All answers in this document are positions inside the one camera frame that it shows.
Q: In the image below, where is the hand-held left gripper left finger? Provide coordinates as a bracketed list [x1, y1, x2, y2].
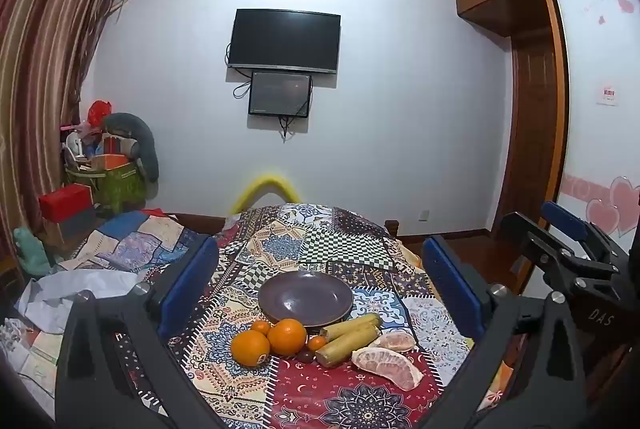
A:
[55, 234, 224, 429]

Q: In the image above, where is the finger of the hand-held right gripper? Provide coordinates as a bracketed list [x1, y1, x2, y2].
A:
[540, 200, 632, 271]
[499, 211, 618, 292]

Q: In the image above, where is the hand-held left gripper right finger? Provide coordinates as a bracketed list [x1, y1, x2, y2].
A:
[422, 235, 594, 429]

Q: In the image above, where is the peeled pomelo segment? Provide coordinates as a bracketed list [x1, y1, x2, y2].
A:
[351, 348, 423, 392]
[372, 331, 417, 354]

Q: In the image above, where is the large orange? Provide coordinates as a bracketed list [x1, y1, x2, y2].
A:
[231, 330, 272, 367]
[267, 318, 308, 356]

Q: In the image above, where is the peeled sugarcane piece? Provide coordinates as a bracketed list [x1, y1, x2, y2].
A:
[315, 325, 381, 367]
[320, 313, 382, 344]

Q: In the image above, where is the dark purple plate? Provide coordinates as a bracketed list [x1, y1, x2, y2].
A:
[258, 271, 355, 328]

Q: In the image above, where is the orange fleece blanket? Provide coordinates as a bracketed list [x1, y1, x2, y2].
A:
[392, 239, 427, 270]

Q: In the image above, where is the white crumpled cloth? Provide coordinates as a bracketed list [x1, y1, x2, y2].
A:
[15, 269, 142, 336]

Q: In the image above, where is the green storage box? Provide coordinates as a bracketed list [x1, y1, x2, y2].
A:
[65, 159, 149, 216]

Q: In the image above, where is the patchwork printed blanket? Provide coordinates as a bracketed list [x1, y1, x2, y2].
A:
[15, 203, 506, 429]

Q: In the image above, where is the red and white sticker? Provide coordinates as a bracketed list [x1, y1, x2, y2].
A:
[597, 84, 620, 108]

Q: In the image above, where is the orange box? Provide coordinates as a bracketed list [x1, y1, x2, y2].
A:
[94, 152, 127, 170]

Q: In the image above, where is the red box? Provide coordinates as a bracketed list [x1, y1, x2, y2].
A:
[39, 184, 96, 224]

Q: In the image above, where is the grey plush pillow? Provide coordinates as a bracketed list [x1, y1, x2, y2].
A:
[102, 113, 161, 184]

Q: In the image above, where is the teal figurine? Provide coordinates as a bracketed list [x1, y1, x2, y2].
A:
[12, 227, 52, 278]

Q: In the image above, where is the white door with heart stickers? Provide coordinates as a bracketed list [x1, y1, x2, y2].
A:
[547, 0, 640, 255]

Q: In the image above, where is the red plastic bag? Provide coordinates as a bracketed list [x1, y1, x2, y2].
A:
[87, 100, 114, 124]

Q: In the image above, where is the small black monitor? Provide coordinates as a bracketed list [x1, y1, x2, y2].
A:
[248, 71, 313, 118]

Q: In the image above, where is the striped brown curtain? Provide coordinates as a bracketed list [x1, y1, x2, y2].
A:
[0, 0, 132, 270]

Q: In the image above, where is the wooden bed frame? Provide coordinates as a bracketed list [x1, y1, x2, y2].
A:
[167, 211, 402, 242]

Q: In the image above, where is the yellow foam ring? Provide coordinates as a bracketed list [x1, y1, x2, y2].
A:
[231, 174, 301, 215]

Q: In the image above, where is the black wall television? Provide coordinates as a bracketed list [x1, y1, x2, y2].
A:
[227, 9, 342, 74]

